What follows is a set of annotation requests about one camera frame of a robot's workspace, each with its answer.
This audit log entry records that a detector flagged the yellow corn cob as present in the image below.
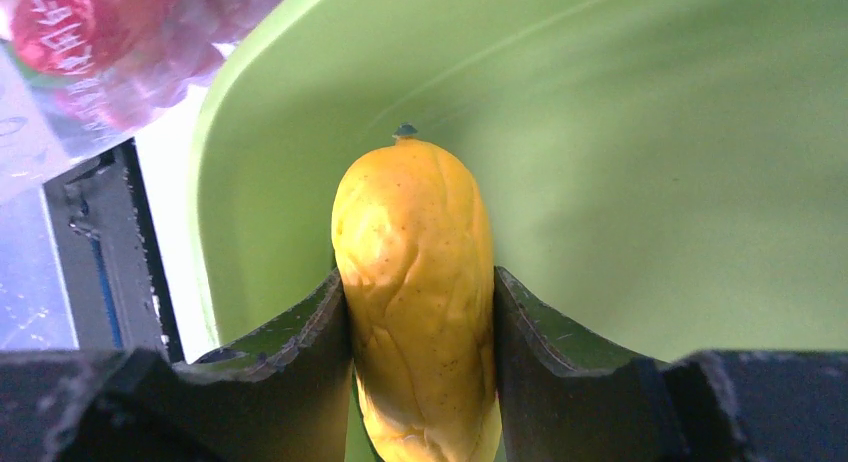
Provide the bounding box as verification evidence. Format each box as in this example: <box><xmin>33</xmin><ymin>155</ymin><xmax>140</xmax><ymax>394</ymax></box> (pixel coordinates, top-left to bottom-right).
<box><xmin>331</xmin><ymin>124</ymin><xmax>502</xmax><ymax>461</ymax></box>

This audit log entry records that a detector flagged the clear zip bag orange zipper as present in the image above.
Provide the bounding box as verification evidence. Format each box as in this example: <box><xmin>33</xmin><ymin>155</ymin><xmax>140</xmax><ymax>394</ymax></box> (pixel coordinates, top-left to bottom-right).
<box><xmin>1</xmin><ymin>0</ymin><xmax>283</xmax><ymax>200</ymax></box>

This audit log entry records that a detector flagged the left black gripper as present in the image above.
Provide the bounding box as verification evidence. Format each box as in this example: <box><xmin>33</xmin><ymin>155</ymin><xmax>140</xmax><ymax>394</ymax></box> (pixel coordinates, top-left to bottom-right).
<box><xmin>43</xmin><ymin>139</ymin><xmax>185</xmax><ymax>362</ymax></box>

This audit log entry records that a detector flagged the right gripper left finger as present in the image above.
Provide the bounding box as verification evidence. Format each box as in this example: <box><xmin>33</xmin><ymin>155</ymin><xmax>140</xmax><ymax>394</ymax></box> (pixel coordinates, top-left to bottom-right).
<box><xmin>1</xmin><ymin>271</ymin><xmax>352</xmax><ymax>461</ymax></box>

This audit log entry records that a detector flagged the lime green plastic basin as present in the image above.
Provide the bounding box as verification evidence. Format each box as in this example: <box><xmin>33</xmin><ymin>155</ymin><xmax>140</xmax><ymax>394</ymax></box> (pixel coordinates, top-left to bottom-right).
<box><xmin>192</xmin><ymin>0</ymin><xmax>847</xmax><ymax>362</ymax></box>

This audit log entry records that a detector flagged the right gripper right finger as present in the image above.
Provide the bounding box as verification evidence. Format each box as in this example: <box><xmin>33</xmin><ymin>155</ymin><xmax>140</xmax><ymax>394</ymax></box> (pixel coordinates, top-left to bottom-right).
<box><xmin>494</xmin><ymin>267</ymin><xmax>847</xmax><ymax>461</ymax></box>

